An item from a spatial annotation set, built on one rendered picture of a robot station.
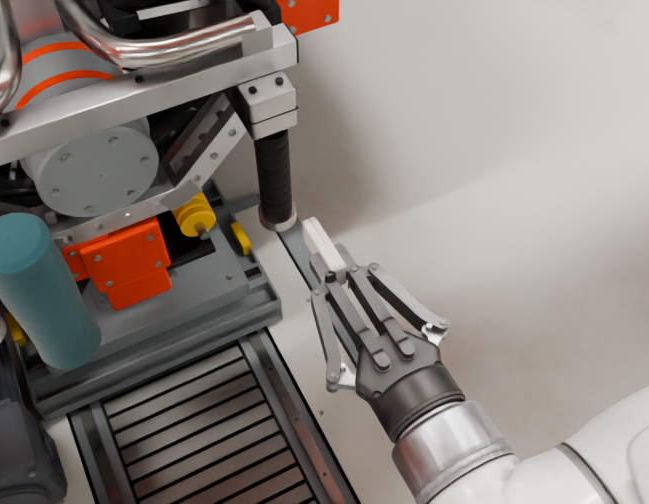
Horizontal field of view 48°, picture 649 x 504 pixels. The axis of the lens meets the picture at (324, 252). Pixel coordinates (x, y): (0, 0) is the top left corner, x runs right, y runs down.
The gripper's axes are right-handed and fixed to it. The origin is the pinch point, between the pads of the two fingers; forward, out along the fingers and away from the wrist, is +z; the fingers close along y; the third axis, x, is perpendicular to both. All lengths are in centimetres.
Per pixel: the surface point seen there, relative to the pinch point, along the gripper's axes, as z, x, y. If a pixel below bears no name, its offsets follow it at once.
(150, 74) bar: 15.3, 15.0, -9.8
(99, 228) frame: 32.9, -23.7, -19.1
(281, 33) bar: 15.0, 15.0, 3.2
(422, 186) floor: 58, -83, 58
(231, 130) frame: 33.6, -14.8, 2.6
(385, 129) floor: 80, -83, 59
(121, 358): 38, -68, -25
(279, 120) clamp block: 10.5, 8.7, 0.5
